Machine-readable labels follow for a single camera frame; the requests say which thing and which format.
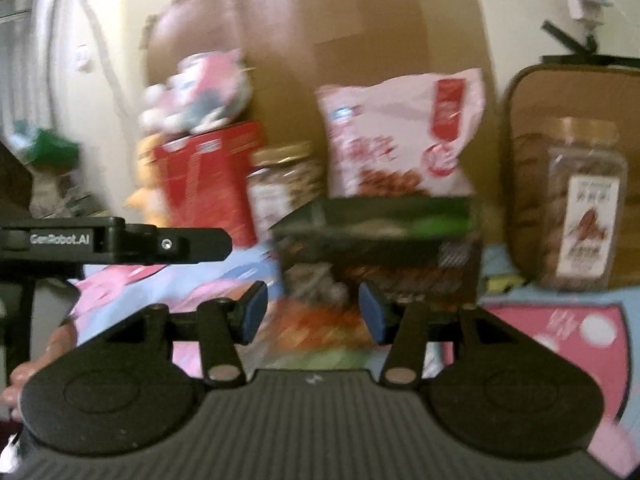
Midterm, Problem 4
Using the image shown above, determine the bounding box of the person's left hand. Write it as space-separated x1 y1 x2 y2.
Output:
1 322 77 422

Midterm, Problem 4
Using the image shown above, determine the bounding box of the large brown cardboard box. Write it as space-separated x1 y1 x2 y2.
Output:
144 0 504 246

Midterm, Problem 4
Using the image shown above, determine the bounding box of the dark green sheep box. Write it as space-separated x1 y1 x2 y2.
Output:
270 196 483 308

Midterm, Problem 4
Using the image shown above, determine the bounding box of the brown padded case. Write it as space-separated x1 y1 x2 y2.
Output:
499 65 639 288

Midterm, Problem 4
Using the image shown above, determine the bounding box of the nut jar gold lid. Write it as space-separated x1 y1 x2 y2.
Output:
246 141 324 242

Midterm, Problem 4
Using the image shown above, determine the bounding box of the green bag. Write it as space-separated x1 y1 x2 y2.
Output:
8 119 80 174

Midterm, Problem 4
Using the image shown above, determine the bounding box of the white cable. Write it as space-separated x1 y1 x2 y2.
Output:
74 0 151 172

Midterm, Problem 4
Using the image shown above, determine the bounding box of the red gift box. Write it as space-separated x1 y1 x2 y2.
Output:
154 122 264 248

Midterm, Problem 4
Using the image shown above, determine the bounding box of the red orange snack packet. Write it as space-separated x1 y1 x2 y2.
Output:
266 298 375 352

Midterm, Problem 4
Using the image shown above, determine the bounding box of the cartoon pig bedsheet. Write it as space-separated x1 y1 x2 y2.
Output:
70 245 639 478

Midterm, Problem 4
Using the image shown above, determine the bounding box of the walnut jar gold lid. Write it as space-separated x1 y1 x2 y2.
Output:
508 117 628 292

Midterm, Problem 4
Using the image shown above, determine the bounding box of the yellow plush toy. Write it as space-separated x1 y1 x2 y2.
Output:
125 133 170 228

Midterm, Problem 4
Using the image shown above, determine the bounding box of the pink white snack bag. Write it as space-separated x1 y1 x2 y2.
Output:
316 68 486 197

